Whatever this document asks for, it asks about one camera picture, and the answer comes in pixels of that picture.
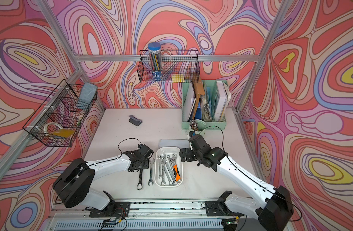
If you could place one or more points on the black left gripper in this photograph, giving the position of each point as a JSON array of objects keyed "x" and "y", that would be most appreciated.
[{"x": 147, "y": 164}]

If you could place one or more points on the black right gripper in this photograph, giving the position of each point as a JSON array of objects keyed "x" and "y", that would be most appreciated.
[{"x": 188, "y": 151}]

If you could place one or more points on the silver end wrench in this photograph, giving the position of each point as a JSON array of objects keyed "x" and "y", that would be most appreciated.
[{"x": 151, "y": 181}]

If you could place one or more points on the long silver combination wrench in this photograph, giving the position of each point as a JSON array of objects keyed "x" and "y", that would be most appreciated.
[{"x": 140, "y": 185}]

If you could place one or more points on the white plastic storage box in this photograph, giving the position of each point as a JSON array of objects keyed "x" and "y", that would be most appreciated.
[{"x": 168, "y": 151}]

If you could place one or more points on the small silver wrench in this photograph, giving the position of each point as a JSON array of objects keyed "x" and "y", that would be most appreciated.
[{"x": 161, "y": 171}]

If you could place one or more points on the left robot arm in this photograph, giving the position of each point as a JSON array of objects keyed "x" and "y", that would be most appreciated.
[{"x": 74, "y": 185}]

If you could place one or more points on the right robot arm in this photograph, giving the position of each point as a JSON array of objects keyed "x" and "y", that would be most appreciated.
[{"x": 271, "y": 206}]

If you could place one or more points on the white rectangular lid box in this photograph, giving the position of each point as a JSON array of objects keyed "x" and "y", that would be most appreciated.
[{"x": 179, "y": 143}]

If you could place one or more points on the green pencil cup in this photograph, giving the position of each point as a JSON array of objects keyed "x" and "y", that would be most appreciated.
[{"x": 198, "y": 126}]

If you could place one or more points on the grey hole punch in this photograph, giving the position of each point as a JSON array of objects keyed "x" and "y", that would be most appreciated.
[{"x": 135, "y": 121}]

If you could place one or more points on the green file organizer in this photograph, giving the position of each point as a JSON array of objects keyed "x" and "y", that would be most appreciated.
[{"x": 205, "y": 103}]

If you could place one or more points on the yellow sticky notes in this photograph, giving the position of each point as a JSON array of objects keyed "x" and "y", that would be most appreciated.
[{"x": 178, "y": 78}]

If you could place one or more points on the grey sponge block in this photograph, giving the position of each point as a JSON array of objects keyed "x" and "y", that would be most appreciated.
[{"x": 87, "y": 93}]

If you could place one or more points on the tape roll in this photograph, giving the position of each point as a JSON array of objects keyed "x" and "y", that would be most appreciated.
[{"x": 51, "y": 127}]

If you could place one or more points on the blue pencil tube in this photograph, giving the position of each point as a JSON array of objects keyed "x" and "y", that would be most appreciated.
[{"x": 154, "y": 50}]

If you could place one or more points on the orange handled adjustable wrench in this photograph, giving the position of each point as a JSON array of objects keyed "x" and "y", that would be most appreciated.
[{"x": 175, "y": 168}]

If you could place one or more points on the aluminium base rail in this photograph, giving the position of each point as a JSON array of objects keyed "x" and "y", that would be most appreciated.
[{"x": 146, "y": 215}]

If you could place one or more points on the left wire basket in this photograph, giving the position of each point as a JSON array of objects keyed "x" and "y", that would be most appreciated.
[{"x": 61, "y": 106}]

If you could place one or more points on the wire basket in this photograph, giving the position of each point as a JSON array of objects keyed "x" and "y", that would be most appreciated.
[
  {"x": 173, "y": 62},
  {"x": 61, "y": 106}
]

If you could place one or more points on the back wire basket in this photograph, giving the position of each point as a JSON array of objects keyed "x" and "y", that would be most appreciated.
[{"x": 173, "y": 62}]

